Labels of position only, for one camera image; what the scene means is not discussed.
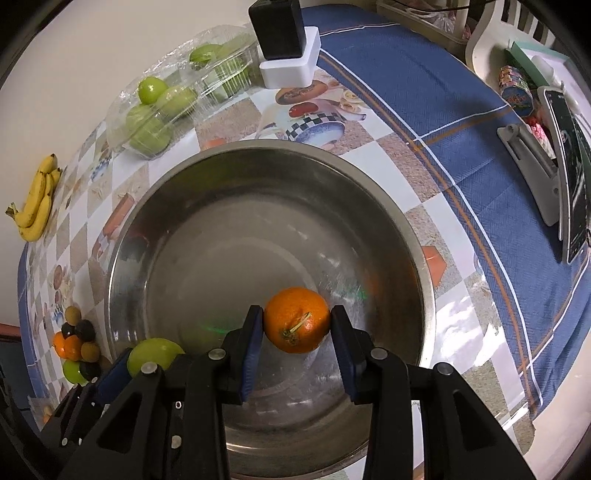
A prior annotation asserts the green mango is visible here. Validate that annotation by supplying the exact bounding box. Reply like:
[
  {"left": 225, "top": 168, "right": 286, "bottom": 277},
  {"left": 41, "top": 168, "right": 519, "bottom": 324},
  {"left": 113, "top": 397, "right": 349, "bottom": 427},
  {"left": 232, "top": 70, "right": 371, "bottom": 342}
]
[
  {"left": 62, "top": 360, "right": 88, "bottom": 385},
  {"left": 127, "top": 338, "right": 184, "bottom": 377}
]

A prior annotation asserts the brown longan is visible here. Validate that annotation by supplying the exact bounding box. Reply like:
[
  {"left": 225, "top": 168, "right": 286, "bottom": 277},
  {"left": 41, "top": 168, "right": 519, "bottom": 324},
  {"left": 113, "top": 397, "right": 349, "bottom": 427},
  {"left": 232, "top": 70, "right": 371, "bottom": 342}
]
[
  {"left": 64, "top": 305, "right": 82, "bottom": 326},
  {"left": 80, "top": 342, "right": 101, "bottom": 363}
]

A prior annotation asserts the orange tangerine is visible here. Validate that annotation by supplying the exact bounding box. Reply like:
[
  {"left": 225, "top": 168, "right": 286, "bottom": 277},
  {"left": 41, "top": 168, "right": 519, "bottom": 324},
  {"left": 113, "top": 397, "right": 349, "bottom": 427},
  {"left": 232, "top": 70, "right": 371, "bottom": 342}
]
[
  {"left": 63, "top": 335, "right": 83, "bottom": 362},
  {"left": 52, "top": 331, "right": 67, "bottom": 359}
]

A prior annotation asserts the orange with stem stick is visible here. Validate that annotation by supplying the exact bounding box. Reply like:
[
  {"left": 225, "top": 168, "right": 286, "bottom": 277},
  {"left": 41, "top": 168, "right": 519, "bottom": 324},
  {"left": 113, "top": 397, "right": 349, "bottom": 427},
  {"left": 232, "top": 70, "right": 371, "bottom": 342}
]
[{"left": 263, "top": 287, "right": 329, "bottom": 354}]

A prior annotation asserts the dark plum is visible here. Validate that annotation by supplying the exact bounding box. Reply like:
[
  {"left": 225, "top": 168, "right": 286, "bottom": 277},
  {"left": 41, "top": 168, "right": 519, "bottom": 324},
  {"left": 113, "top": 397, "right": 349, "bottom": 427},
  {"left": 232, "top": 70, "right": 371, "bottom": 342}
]
[
  {"left": 75, "top": 319, "right": 96, "bottom": 343},
  {"left": 61, "top": 322, "right": 76, "bottom": 339},
  {"left": 79, "top": 361, "right": 102, "bottom": 382}
]

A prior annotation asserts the clear box of green fruits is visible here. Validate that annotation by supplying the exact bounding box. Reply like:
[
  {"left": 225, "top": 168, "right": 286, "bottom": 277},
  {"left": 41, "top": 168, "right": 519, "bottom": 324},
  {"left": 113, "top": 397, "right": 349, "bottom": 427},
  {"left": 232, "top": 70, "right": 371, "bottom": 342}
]
[{"left": 105, "top": 25, "right": 263, "bottom": 159}]

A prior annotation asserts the silver metal bowl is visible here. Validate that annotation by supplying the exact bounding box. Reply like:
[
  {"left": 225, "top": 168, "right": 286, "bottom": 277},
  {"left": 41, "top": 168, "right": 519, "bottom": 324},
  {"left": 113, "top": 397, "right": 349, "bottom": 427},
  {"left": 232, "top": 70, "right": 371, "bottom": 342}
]
[{"left": 104, "top": 139, "right": 438, "bottom": 478}]

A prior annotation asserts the yellow banana bunch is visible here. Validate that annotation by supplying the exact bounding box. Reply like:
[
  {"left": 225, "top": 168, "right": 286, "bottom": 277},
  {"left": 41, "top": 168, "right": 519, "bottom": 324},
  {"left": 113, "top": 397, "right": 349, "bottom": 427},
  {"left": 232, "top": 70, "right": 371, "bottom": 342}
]
[{"left": 5, "top": 154, "right": 61, "bottom": 243}]

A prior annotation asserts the grey phone stand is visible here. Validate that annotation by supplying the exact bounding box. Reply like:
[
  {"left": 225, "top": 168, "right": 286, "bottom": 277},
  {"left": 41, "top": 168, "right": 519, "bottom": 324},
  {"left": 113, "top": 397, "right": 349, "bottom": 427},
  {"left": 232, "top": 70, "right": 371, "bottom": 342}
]
[{"left": 497, "top": 123, "right": 560, "bottom": 226}]

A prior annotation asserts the checkered picture tablecloth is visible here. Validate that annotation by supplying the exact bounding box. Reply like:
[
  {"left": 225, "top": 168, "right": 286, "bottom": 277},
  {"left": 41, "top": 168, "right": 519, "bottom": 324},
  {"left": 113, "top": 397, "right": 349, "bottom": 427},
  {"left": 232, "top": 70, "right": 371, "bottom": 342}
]
[{"left": 18, "top": 6, "right": 590, "bottom": 479}]

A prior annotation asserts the smartphone on stand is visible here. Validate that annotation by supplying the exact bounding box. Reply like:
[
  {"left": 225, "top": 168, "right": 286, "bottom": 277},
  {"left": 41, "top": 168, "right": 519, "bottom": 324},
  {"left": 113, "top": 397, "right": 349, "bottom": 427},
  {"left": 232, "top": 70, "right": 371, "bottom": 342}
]
[{"left": 538, "top": 86, "right": 589, "bottom": 264}]

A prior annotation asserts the black charger on white base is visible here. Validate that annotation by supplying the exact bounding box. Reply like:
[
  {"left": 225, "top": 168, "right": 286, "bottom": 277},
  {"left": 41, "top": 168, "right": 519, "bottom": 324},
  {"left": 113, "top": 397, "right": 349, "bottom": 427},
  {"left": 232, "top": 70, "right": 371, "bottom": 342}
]
[{"left": 249, "top": 0, "right": 321, "bottom": 89}]

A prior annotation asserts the colourful round tin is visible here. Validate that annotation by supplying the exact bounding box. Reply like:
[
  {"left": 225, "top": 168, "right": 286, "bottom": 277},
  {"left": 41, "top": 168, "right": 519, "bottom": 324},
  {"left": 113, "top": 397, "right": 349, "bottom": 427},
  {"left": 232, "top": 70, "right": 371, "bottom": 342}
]
[{"left": 498, "top": 65, "right": 535, "bottom": 117}]

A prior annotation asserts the white lattice chair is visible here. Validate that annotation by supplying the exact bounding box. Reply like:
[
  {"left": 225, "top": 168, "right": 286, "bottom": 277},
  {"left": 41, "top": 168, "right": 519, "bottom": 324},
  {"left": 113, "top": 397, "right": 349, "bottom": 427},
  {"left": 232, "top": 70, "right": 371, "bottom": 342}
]
[{"left": 465, "top": 0, "right": 556, "bottom": 80}]

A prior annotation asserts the green tray with items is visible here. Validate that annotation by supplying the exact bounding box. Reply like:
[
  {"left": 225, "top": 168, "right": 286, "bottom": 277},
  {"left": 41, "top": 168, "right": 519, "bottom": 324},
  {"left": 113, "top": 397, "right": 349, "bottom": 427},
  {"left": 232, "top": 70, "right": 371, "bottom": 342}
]
[{"left": 505, "top": 41, "right": 572, "bottom": 92}]

